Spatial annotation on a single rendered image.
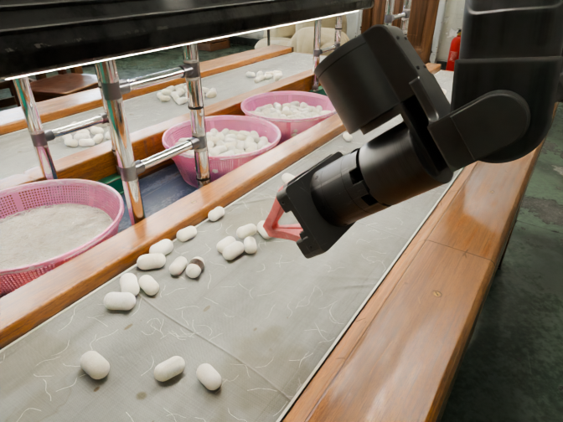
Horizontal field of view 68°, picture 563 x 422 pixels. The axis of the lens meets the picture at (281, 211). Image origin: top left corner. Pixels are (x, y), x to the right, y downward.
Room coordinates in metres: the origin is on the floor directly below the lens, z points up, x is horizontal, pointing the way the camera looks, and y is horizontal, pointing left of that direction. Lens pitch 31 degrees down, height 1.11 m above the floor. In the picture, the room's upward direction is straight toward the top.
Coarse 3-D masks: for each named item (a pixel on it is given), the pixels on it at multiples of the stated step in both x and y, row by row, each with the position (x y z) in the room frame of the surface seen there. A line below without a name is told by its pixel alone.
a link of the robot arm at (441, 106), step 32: (384, 32) 0.32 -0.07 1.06; (320, 64) 0.33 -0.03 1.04; (352, 64) 0.31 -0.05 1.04; (384, 64) 0.31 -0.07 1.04; (416, 64) 0.31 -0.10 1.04; (352, 96) 0.31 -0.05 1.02; (384, 96) 0.30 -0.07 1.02; (416, 96) 0.29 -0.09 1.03; (480, 96) 0.26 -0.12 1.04; (512, 96) 0.24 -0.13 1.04; (352, 128) 0.31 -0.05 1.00; (448, 128) 0.26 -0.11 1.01; (480, 128) 0.25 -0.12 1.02; (512, 128) 0.24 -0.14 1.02; (448, 160) 0.26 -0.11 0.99
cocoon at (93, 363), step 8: (88, 352) 0.30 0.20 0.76; (96, 352) 0.30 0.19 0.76; (80, 360) 0.29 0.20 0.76; (88, 360) 0.29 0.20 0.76; (96, 360) 0.29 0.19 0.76; (104, 360) 0.29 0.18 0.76; (88, 368) 0.28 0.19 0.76; (96, 368) 0.28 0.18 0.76; (104, 368) 0.28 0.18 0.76; (96, 376) 0.28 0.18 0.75; (104, 376) 0.28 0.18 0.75
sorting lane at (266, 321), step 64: (384, 128) 1.03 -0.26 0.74; (256, 192) 0.69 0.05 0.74; (192, 256) 0.49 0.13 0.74; (256, 256) 0.49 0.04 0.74; (320, 256) 0.49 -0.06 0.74; (384, 256) 0.49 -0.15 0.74; (64, 320) 0.36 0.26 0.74; (128, 320) 0.36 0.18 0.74; (192, 320) 0.36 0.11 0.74; (256, 320) 0.36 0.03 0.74; (320, 320) 0.36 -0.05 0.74; (0, 384) 0.27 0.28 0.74; (64, 384) 0.27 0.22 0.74; (128, 384) 0.27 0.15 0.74; (192, 384) 0.27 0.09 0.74; (256, 384) 0.27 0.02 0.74
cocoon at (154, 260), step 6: (138, 258) 0.46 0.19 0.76; (144, 258) 0.46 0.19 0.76; (150, 258) 0.46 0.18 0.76; (156, 258) 0.46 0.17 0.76; (162, 258) 0.46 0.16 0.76; (138, 264) 0.45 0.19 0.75; (144, 264) 0.45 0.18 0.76; (150, 264) 0.45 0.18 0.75; (156, 264) 0.45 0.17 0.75; (162, 264) 0.46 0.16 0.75
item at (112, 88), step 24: (192, 48) 0.68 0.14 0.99; (168, 72) 0.64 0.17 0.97; (192, 72) 0.67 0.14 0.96; (120, 96) 0.56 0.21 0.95; (192, 96) 0.68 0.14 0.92; (120, 120) 0.55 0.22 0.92; (192, 120) 0.68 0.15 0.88; (120, 144) 0.55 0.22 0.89; (192, 144) 0.66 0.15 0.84; (120, 168) 0.55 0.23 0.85; (144, 168) 0.58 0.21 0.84; (144, 216) 0.56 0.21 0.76
